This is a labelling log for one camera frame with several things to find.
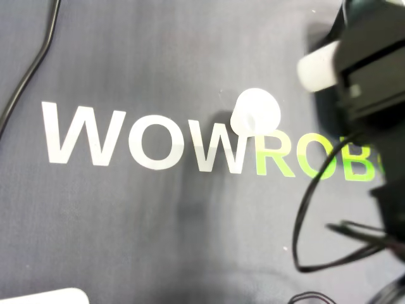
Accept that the dark mat with WOWROBO print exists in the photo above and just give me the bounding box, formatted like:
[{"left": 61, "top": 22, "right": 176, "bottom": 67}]
[{"left": 0, "top": 0, "right": 405, "bottom": 304}]

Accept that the thick black cable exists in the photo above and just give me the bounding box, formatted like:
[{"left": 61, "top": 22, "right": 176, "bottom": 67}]
[{"left": 0, "top": 0, "right": 63, "bottom": 136}]

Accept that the white desk lamp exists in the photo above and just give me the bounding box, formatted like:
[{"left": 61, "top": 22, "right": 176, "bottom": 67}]
[{"left": 0, "top": 286, "right": 90, "bottom": 304}]

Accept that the short white plastic cup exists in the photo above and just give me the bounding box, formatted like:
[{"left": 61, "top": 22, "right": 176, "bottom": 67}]
[{"left": 229, "top": 87, "right": 282, "bottom": 137}]

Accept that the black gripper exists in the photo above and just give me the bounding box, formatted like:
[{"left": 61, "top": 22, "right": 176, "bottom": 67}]
[{"left": 330, "top": 0, "right": 405, "bottom": 124}]

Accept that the thin black wire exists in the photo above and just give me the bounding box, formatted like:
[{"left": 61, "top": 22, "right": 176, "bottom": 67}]
[
  {"left": 292, "top": 129, "right": 392, "bottom": 274},
  {"left": 327, "top": 220, "right": 405, "bottom": 254},
  {"left": 289, "top": 290, "right": 337, "bottom": 304}
]

